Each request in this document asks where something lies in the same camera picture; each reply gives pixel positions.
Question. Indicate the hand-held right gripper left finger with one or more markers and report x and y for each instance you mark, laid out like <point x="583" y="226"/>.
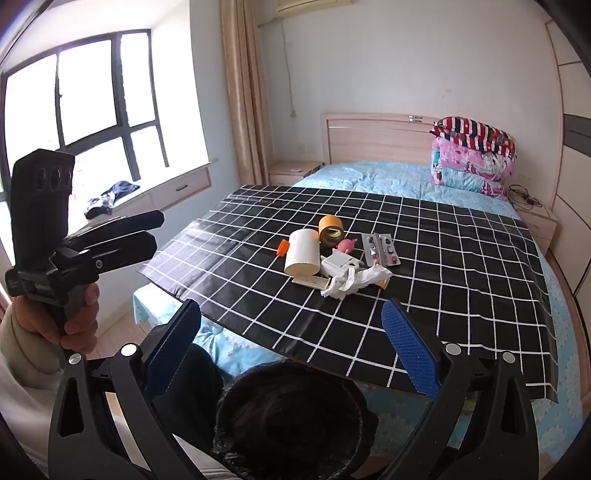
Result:
<point x="171" y="350"/>

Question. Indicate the black checkered bed cover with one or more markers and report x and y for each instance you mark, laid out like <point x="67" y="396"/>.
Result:
<point x="369" y="177"/>

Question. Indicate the beige curtain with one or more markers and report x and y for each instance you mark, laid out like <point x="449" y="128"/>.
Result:
<point x="244" y="92"/>

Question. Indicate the pink pig toy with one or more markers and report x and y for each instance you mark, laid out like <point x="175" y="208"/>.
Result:
<point x="345" y="245"/>

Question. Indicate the wooden window seat cabinet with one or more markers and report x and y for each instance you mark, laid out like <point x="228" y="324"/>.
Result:
<point x="175" y="189"/>

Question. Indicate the white plastic box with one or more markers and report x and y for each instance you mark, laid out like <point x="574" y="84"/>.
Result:
<point x="337" y="263"/>

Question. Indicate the yellow tape roll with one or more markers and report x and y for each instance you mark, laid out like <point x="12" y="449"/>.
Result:
<point x="328" y="224"/>

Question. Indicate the blister pack with red pills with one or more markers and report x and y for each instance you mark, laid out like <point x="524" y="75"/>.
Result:
<point x="390" y="249"/>

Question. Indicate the black framed window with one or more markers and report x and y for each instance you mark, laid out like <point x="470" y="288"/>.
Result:
<point x="92" y="92"/>

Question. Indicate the black white checked cloth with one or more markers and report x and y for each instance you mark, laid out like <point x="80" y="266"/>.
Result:
<point x="438" y="286"/>

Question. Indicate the white tissue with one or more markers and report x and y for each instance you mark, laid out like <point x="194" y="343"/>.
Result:
<point x="351" y="284"/>

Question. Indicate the white air conditioner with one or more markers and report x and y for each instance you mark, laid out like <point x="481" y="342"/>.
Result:
<point x="300" y="5"/>

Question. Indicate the black bagged trash bin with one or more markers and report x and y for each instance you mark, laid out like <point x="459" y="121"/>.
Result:
<point x="286" y="415"/>

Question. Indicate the striped folded blanket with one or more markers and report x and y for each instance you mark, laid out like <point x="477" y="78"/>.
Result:
<point x="471" y="131"/>

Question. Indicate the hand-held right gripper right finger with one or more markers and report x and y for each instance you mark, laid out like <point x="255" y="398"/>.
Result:
<point x="411" y="350"/>

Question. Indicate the silver blister pack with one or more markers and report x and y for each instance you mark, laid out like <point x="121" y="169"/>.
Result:
<point x="371" y="249"/>

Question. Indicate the person's left forearm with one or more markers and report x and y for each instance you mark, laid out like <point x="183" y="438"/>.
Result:
<point x="23" y="374"/>

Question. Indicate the orange bottle cap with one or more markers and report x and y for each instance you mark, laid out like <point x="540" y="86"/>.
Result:
<point x="283" y="248"/>

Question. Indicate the blue folded blanket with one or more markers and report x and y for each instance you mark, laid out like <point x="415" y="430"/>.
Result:
<point x="457" y="182"/>

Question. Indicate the white paper roll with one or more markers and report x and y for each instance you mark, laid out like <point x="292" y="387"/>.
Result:
<point x="302" y="254"/>

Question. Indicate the wooden headboard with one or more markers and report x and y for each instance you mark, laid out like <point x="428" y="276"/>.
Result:
<point x="369" y="138"/>

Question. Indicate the pink printed folded blanket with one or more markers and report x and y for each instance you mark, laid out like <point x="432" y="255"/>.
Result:
<point x="466" y="159"/>

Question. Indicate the dark crumpled clothes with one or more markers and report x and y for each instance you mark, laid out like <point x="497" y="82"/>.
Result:
<point x="115" y="191"/>

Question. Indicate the person's dark pants leg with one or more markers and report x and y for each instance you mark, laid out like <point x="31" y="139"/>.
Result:
<point x="201" y="383"/>

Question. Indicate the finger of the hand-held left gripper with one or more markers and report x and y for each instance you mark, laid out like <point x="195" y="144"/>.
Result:
<point x="129" y="224"/>
<point x="129" y="251"/>

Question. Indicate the person's left hand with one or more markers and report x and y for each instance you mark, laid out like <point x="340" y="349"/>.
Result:
<point x="83" y="323"/>

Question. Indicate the white grey sliding wardrobe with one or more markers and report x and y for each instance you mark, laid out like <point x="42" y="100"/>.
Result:
<point x="575" y="184"/>

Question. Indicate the wooden nightstand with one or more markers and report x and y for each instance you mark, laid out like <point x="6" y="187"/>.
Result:
<point x="535" y="227"/>
<point x="291" y="176"/>

